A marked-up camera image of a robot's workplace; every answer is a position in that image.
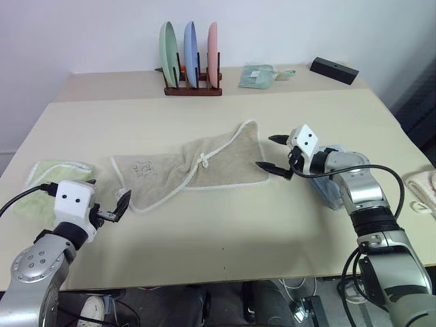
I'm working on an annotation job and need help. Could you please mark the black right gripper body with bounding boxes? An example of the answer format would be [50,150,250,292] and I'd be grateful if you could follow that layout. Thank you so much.
[287,144,307,175]

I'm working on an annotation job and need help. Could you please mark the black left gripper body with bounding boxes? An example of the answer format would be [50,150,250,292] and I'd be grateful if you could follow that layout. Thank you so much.
[91,203,119,229]

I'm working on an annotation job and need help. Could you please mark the blue cloth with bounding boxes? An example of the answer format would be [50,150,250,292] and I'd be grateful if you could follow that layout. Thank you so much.
[308,144,345,212]

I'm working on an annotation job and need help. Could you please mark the beige towel with white trim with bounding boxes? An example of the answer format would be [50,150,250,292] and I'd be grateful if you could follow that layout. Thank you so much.
[109,119,270,215]

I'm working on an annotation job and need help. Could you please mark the cream cloth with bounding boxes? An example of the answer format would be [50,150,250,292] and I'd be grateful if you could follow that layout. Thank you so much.
[403,169,436,219]

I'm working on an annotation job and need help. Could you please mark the green packaged cloth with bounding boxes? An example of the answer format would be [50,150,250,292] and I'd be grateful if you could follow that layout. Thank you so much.
[238,63,277,91]

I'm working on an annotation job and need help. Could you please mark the black rectangular box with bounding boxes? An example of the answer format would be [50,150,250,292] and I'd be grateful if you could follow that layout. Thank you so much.
[309,57,360,86]

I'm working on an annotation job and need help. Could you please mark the white shoe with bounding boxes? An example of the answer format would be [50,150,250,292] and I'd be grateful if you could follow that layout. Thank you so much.
[73,294,107,327]

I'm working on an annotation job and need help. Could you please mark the dark wooden plate rack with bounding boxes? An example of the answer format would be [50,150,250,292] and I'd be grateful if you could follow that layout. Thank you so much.
[155,50,223,97]

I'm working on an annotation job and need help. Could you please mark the pink plate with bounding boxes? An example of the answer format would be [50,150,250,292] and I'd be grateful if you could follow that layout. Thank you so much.
[207,22,219,89]

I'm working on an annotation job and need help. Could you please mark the blue plate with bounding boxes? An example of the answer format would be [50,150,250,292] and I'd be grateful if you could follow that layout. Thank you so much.
[183,21,200,89]

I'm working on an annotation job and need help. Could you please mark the black mesh chair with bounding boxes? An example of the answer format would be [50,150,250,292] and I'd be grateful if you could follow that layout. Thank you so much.
[390,56,436,151]

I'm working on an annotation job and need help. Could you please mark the green plate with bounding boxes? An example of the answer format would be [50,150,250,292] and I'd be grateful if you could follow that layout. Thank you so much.
[159,21,180,88]

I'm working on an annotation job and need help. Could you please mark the black power strip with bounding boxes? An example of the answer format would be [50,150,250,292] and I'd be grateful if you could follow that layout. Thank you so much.
[289,295,330,327]

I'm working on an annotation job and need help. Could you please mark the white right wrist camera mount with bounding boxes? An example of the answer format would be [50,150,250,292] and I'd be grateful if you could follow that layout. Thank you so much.
[287,125,322,175]

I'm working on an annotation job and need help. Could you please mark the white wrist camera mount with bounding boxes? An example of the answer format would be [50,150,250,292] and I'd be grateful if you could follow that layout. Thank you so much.
[54,181,100,245]
[287,125,322,175]

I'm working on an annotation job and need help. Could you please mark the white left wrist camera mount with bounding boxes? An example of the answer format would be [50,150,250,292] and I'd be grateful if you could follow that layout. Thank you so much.
[54,181,100,245]

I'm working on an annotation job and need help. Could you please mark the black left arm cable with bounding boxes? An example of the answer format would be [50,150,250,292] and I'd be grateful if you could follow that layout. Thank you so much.
[0,183,59,217]

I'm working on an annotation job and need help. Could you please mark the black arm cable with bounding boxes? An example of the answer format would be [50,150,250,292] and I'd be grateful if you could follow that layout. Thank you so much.
[291,164,407,219]
[0,183,59,217]

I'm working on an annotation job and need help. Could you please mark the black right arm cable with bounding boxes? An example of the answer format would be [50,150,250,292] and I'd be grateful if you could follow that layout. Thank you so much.
[291,164,407,219]

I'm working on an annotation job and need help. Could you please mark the white cable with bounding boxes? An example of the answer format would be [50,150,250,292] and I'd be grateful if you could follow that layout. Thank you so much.
[278,278,308,298]

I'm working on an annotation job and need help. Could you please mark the black lower body cable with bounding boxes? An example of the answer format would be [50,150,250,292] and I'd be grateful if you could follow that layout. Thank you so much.
[339,247,366,327]

